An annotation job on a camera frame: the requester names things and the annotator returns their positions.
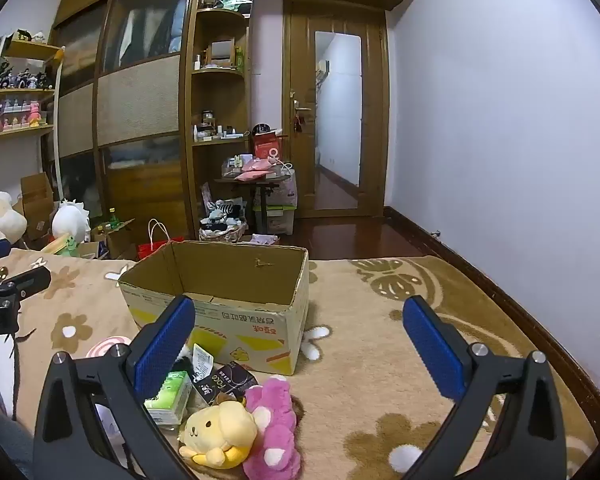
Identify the white plastic bag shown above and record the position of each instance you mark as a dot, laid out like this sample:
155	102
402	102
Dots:
287	190

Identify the stack of flat cardboard boxes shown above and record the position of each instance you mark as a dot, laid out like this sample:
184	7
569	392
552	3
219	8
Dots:
35	205

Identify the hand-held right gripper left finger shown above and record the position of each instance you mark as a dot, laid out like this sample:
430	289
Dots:
162	350

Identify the black hat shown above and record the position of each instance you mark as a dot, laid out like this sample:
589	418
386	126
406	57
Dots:
262	129

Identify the green glass bottle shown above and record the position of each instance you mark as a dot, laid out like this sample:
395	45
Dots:
114	217

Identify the cardboard box yellow print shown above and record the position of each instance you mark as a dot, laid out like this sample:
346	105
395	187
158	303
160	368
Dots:
260	330

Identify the white round plush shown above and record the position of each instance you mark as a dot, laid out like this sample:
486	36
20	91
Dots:
70	220

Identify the wicker basket with clothes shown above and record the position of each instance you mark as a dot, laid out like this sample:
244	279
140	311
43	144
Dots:
222	230

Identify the pink pouch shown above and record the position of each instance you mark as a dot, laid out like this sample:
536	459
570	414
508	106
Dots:
252	171

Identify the row of small figurines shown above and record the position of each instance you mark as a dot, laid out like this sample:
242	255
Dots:
20	80

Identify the clear storage bin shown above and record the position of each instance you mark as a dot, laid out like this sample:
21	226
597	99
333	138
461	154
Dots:
277	220

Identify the red gift box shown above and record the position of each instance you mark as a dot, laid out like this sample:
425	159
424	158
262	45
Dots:
267	147

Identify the row of toiletry bottles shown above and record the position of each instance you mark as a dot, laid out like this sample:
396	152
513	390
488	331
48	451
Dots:
215	132

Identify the green tissue pack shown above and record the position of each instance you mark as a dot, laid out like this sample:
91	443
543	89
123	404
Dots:
172	395

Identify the cardboard box with bottles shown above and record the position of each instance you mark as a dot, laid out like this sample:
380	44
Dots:
117	240

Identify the pink striped round plush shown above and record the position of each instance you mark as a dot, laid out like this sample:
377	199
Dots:
105	347

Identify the white shelf rack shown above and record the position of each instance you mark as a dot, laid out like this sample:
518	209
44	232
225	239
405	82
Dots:
25	90

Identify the red paper bag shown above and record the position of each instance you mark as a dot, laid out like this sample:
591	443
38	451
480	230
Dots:
152	250

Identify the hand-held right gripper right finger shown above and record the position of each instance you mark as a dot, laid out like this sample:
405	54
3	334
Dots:
432	350

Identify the small wooden side table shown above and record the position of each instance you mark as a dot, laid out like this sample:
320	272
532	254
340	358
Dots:
260	182

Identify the pink plush bear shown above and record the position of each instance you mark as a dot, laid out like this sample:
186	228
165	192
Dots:
275	425

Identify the clear desk organizer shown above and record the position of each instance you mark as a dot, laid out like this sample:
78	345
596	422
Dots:
232	164

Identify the black tissue pack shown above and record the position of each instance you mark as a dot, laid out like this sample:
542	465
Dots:
227	380

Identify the yellow plush dog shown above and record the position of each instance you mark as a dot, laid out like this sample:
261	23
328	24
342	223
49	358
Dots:
220	432

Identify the wooden wardrobe with shelves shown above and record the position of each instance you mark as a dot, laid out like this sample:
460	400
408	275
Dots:
145	105

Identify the wooden door with mirror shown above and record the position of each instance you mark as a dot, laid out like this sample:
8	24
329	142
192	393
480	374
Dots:
300	60

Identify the cream flower plush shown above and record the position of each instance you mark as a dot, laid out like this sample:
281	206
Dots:
0	215

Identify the green frog plush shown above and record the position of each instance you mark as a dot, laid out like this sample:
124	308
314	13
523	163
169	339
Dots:
71	246

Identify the small wooden frame mirror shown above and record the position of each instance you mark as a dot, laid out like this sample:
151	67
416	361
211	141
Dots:
221	52

